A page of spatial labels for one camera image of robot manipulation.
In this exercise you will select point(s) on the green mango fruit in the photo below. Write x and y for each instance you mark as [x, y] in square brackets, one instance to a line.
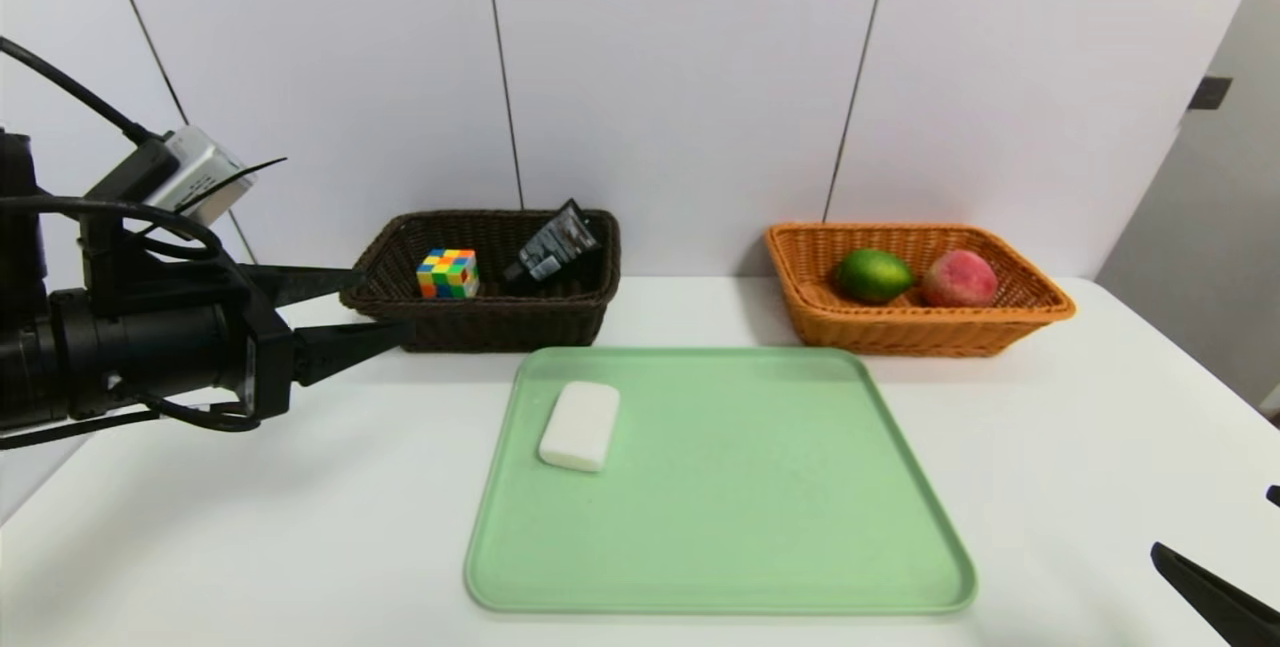
[874, 275]

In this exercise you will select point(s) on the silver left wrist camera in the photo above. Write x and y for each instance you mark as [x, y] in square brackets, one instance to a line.
[195, 177]

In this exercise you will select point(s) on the black cosmetic tube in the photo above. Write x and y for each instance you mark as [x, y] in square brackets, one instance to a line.
[555, 245]

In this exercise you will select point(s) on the light green plastic tray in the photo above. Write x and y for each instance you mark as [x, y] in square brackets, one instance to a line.
[740, 527]

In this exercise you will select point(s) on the pink peach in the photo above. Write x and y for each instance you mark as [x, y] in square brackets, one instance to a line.
[960, 278]

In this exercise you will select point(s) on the white soap bar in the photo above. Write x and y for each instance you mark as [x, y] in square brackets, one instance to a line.
[580, 425]

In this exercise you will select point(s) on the colourful puzzle cube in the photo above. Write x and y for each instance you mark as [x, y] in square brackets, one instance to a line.
[448, 274]

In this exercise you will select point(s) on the orange wicker basket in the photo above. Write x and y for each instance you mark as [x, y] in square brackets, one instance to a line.
[900, 327]

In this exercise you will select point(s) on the black wall fixture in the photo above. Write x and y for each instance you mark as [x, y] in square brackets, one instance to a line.
[1211, 92]

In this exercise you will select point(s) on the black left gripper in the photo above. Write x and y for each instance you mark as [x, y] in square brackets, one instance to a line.
[268, 355]

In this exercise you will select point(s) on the dark brown wicker basket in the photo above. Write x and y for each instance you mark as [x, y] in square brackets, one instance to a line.
[480, 322]

